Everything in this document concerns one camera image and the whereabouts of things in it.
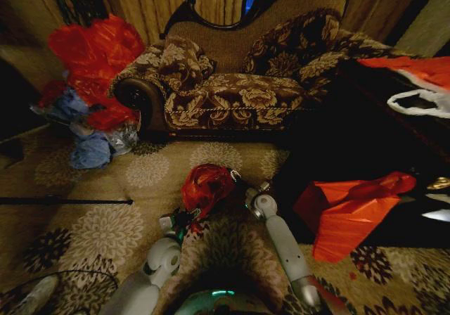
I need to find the red garbage bag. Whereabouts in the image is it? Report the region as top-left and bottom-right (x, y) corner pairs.
(180, 163), (236, 232)

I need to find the clear plastic bag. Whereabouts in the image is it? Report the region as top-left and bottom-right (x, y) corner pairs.
(104, 120), (140, 155)

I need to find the red folded plastic bag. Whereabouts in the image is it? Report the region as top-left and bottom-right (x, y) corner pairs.
(292, 170), (418, 264)

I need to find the blue crumpled plastic bag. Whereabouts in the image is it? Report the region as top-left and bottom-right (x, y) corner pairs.
(69, 133), (114, 170)

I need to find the pale blue plastic bag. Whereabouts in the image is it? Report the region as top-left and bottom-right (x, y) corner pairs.
(55, 88), (89, 120)

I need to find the big red plastic bag pile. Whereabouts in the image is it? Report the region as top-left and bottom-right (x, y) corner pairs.
(37, 13), (146, 131)

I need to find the white plastic bag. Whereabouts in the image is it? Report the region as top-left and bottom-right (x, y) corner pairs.
(386, 88), (450, 120)

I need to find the red flat plastic bag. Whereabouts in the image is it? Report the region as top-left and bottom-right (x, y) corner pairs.
(356, 56), (450, 91)

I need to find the brown floral chaise sofa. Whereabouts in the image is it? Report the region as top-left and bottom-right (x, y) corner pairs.
(111, 0), (400, 141)

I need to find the beige floral carpet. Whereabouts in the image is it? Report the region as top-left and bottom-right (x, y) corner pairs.
(0, 124), (450, 315)

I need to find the black low table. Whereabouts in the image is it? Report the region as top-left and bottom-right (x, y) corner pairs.
(273, 58), (450, 250)

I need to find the small floral cushion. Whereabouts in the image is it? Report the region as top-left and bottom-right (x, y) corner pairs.
(157, 35), (217, 94)

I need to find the thin black rod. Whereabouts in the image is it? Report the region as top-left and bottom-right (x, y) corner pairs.
(0, 196), (134, 207)

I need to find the large floral cushion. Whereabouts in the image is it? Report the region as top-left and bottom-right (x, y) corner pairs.
(242, 11), (341, 79)

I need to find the yellow pleated curtain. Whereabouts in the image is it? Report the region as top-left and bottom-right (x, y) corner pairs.
(112, 0), (244, 46)

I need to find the small gold object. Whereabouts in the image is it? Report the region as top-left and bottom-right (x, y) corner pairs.
(426, 176), (450, 191)

